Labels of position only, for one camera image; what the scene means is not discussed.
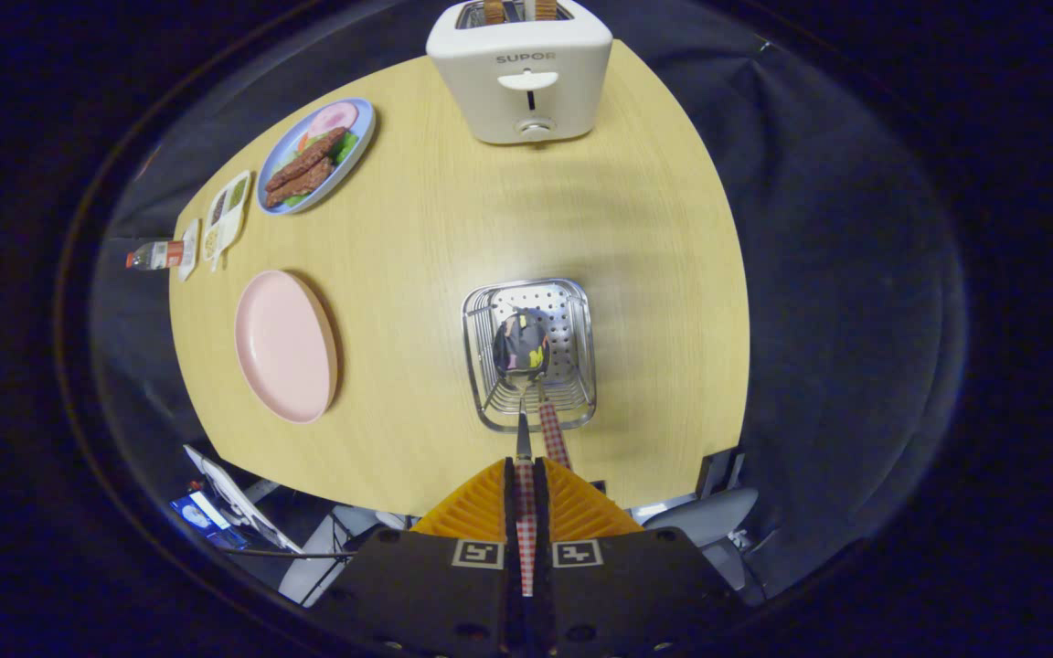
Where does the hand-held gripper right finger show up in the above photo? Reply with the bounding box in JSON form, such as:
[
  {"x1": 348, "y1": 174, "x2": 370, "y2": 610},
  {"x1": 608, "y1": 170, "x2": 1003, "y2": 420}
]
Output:
[{"x1": 534, "y1": 457, "x2": 739, "y2": 657}]

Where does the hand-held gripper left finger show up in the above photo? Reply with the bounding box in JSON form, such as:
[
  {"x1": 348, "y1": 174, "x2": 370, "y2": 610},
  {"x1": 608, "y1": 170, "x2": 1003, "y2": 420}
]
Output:
[{"x1": 312, "y1": 459, "x2": 520, "y2": 657}]

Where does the metal fork checkered handle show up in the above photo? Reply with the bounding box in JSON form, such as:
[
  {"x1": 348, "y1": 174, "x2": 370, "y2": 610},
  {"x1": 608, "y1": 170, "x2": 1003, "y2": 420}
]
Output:
[{"x1": 534, "y1": 375, "x2": 573, "y2": 472}]

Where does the metal spoon checkered handle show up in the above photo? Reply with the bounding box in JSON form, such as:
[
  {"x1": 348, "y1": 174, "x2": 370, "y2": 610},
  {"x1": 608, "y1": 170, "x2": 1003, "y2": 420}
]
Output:
[{"x1": 492, "y1": 309, "x2": 553, "y2": 597}]

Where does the white flat panel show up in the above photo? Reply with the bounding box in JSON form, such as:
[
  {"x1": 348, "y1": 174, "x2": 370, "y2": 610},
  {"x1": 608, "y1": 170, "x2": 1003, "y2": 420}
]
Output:
[{"x1": 184, "y1": 445, "x2": 303, "y2": 554}]

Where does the blue lit screen device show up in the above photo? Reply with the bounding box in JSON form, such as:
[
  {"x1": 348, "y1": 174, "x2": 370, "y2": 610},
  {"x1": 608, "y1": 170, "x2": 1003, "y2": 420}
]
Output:
[{"x1": 170, "y1": 492, "x2": 244, "y2": 549}]

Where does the pink plate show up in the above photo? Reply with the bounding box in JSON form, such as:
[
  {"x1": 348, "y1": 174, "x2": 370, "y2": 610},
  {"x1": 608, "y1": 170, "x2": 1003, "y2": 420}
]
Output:
[{"x1": 234, "y1": 270, "x2": 339, "y2": 425}]

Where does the small white packet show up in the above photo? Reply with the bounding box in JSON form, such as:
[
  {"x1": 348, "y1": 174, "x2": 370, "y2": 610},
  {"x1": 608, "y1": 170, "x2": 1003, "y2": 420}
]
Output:
[{"x1": 177, "y1": 219, "x2": 201, "y2": 281}]

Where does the brown meat strip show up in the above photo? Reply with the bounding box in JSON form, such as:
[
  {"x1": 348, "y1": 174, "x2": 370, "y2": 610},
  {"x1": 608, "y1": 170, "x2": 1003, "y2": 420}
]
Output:
[
  {"x1": 264, "y1": 128, "x2": 349, "y2": 193},
  {"x1": 266, "y1": 157, "x2": 334, "y2": 208}
]

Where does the white sectioned sauce tray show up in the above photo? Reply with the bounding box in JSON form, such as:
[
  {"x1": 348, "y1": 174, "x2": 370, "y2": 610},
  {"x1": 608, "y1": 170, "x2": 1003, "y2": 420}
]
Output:
[{"x1": 202, "y1": 170, "x2": 251, "y2": 273}]

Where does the clear plastic bottle red cap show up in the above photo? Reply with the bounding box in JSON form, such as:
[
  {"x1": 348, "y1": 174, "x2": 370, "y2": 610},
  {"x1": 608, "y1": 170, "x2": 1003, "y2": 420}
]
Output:
[{"x1": 126, "y1": 240, "x2": 185, "y2": 271}]

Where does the blue plate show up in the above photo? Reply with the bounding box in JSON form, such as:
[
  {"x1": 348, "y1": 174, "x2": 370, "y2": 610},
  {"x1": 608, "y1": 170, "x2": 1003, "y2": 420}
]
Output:
[{"x1": 257, "y1": 98, "x2": 376, "y2": 216}]

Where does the pink ham slice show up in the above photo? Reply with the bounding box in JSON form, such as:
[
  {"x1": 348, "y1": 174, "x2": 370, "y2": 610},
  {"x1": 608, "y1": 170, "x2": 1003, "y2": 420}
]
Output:
[{"x1": 307, "y1": 102, "x2": 360, "y2": 138}]

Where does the white toaster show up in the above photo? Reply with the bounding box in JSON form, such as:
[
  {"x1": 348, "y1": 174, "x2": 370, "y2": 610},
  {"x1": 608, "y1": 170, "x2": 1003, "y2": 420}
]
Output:
[{"x1": 426, "y1": 0, "x2": 614, "y2": 145}]

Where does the metal wire basket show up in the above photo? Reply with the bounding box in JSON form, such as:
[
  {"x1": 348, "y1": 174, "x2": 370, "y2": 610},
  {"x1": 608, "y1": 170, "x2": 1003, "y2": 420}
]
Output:
[{"x1": 463, "y1": 279, "x2": 598, "y2": 433}]

